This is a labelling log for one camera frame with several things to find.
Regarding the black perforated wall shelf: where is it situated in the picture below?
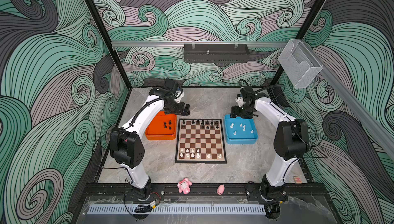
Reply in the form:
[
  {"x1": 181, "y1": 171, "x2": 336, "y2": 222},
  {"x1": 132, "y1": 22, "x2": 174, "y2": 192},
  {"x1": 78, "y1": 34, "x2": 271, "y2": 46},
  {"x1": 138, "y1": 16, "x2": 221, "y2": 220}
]
[{"x1": 183, "y1": 44, "x2": 250, "y2": 64}]

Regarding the blue plastic tray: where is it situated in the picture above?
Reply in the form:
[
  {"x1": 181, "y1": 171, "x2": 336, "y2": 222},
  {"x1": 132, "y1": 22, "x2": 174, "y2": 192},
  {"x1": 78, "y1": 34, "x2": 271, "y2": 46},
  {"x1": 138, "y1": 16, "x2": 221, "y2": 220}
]
[{"x1": 224, "y1": 114, "x2": 258, "y2": 145}]

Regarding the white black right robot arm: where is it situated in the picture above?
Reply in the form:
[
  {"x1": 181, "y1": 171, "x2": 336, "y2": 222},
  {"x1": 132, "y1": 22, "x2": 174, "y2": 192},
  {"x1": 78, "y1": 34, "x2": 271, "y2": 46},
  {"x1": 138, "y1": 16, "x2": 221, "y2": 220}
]
[{"x1": 230, "y1": 86, "x2": 309, "y2": 198}]

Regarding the clear acrylic wall box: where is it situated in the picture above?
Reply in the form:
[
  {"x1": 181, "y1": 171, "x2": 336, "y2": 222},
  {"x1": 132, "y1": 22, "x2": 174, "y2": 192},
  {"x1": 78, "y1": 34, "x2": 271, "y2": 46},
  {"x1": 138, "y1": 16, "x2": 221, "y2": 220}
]
[{"x1": 278, "y1": 39, "x2": 323, "y2": 89}]

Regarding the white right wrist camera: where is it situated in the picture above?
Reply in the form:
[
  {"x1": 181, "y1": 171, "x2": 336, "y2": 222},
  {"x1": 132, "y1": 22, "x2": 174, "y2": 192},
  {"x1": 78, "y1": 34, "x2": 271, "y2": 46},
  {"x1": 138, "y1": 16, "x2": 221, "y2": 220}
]
[{"x1": 236, "y1": 94, "x2": 245, "y2": 107}]

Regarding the white slotted cable duct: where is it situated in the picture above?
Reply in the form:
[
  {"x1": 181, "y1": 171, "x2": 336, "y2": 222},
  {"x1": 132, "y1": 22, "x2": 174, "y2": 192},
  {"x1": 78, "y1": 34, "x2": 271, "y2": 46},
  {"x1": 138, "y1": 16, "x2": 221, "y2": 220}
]
[{"x1": 87, "y1": 203, "x2": 266, "y2": 215}]

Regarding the small pink pig figurine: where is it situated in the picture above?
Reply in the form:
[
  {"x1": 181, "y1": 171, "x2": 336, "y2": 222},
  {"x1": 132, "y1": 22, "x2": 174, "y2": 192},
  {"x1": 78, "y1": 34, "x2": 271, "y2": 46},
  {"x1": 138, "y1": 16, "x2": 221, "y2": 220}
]
[{"x1": 216, "y1": 184, "x2": 225, "y2": 195}]

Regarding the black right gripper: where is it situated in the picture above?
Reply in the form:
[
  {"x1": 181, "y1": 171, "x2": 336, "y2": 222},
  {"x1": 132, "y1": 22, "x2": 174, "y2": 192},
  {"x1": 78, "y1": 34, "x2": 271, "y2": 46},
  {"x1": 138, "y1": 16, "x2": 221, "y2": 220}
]
[{"x1": 229, "y1": 103, "x2": 254, "y2": 118}]

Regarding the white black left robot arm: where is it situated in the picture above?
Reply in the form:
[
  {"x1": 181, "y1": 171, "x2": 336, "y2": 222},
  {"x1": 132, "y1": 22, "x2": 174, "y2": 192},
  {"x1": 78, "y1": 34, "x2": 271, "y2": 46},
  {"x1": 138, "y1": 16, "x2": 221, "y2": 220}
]
[{"x1": 109, "y1": 78, "x2": 190, "y2": 198}]

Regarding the aluminium back wall rail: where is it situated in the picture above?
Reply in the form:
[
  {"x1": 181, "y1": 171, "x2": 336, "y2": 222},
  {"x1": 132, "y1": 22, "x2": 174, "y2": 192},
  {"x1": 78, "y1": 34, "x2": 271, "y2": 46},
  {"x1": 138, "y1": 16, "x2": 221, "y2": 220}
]
[{"x1": 111, "y1": 40, "x2": 287, "y2": 48}]

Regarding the aluminium right wall rail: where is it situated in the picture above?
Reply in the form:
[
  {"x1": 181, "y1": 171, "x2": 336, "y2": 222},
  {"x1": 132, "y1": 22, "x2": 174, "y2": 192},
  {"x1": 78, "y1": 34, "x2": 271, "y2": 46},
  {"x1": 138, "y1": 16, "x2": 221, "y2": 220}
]
[{"x1": 306, "y1": 45, "x2": 394, "y2": 158}]

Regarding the aluminium wall rail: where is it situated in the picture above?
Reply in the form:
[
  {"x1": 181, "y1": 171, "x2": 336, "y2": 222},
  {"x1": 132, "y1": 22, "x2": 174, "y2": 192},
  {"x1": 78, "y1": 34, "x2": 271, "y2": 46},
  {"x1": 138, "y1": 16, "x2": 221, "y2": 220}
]
[
  {"x1": 111, "y1": 40, "x2": 287, "y2": 48},
  {"x1": 306, "y1": 45, "x2": 394, "y2": 158}
]

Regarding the black front mounting rail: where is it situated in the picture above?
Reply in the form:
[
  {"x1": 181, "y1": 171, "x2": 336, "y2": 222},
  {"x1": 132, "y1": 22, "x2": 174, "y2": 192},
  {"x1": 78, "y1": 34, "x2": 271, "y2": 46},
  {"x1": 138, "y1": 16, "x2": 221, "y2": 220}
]
[{"x1": 83, "y1": 183, "x2": 327, "y2": 202}]

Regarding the orange plastic tray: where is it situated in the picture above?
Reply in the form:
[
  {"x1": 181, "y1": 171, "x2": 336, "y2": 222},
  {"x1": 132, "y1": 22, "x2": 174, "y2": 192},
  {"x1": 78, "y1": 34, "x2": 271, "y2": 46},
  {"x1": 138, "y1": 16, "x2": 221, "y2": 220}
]
[{"x1": 145, "y1": 111, "x2": 177, "y2": 141}]

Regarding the brown cream chessboard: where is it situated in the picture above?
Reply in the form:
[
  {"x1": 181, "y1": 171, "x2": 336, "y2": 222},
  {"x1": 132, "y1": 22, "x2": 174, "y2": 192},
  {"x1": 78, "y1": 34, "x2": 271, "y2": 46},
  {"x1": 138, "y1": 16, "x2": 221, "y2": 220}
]
[{"x1": 175, "y1": 118, "x2": 227, "y2": 164}]

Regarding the pink pig plush toy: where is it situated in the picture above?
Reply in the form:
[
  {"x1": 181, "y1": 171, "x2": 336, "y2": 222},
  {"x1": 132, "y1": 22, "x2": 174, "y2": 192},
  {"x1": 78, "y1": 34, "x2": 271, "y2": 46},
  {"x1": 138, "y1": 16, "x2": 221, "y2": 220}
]
[{"x1": 177, "y1": 178, "x2": 192, "y2": 195}]

